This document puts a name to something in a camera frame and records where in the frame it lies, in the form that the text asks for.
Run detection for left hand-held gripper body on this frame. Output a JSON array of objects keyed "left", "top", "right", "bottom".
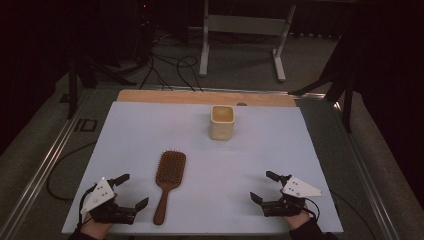
[{"left": 80, "top": 178, "right": 137, "bottom": 225}]

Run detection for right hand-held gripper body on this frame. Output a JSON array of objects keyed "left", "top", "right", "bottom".
[{"left": 261, "top": 175, "right": 325, "bottom": 218}]

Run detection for wooden paddle hairbrush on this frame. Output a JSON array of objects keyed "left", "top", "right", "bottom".
[{"left": 153, "top": 150, "right": 187, "bottom": 226}]

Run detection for cream square cup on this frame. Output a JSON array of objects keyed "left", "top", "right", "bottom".
[{"left": 209, "top": 105, "right": 236, "bottom": 141}]

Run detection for person's right hand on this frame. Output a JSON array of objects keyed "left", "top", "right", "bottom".
[{"left": 283, "top": 210, "right": 312, "bottom": 231}]

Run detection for person's left hand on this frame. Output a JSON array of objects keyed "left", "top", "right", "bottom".
[{"left": 79, "top": 218, "right": 114, "bottom": 240}]

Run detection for white table mat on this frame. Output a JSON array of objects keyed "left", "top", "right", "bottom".
[{"left": 61, "top": 101, "right": 344, "bottom": 236}]

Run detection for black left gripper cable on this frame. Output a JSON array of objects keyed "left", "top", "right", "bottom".
[{"left": 77, "top": 184, "right": 98, "bottom": 228}]

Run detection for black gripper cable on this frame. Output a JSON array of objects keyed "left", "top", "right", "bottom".
[
  {"left": 77, "top": 184, "right": 98, "bottom": 228},
  {"left": 303, "top": 197, "right": 321, "bottom": 222}
]

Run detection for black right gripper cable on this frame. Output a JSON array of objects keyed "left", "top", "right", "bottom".
[{"left": 303, "top": 197, "right": 321, "bottom": 222}]

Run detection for thin black floor cable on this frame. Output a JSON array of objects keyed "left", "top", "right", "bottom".
[
  {"left": 46, "top": 141, "right": 98, "bottom": 202},
  {"left": 329, "top": 189, "right": 378, "bottom": 240}
]

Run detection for aluminium floor rail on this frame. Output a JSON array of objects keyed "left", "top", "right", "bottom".
[
  {"left": 333, "top": 99, "right": 424, "bottom": 240},
  {"left": 0, "top": 89, "right": 95, "bottom": 240}
]

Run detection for black floor cables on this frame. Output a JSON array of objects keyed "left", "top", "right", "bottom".
[{"left": 139, "top": 29, "right": 205, "bottom": 93}]

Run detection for white metal stand frame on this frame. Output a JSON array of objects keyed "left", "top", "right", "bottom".
[{"left": 198, "top": 0, "right": 298, "bottom": 83}]

